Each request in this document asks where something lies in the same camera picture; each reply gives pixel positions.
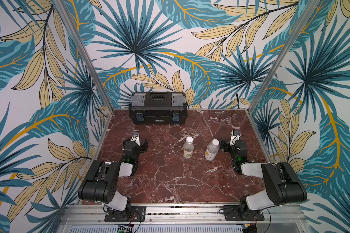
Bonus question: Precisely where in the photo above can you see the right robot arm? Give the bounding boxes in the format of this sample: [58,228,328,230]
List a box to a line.
[220,140,307,213]

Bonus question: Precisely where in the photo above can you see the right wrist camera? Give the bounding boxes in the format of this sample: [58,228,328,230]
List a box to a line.
[229,129,241,146]

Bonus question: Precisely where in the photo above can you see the small clear bottle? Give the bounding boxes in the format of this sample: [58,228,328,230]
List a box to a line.
[183,141,194,158]

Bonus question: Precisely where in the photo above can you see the right aluminium corner post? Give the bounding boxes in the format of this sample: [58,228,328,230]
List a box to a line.
[248,0,320,114]

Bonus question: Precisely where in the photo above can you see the aluminium corner post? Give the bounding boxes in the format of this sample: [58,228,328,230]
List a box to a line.
[53,0,113,112]
[248,0,320,114]

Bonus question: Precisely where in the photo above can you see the aluminium front rail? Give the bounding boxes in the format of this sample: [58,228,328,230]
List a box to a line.
[57,203,311,233]

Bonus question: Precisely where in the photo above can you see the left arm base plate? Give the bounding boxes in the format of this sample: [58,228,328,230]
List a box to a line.
[104,205,146,223]

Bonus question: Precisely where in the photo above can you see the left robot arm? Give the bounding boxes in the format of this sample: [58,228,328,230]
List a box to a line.
[78,137,148,211]

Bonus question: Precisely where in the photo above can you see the black plastic toolbox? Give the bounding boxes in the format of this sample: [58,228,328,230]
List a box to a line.
[128,92,188,125]

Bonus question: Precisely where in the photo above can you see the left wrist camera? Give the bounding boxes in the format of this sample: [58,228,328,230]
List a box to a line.
[131,130,141,146]

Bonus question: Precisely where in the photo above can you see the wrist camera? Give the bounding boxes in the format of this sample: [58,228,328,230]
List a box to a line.
[131,130,141,146]
[229,129,241,146]

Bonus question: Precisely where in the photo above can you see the large white label bottle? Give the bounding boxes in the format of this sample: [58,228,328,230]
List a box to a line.
[204,142,220,161]

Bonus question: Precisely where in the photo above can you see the left aluminium corner post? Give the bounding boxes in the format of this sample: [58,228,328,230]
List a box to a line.
[53,0,113,112]

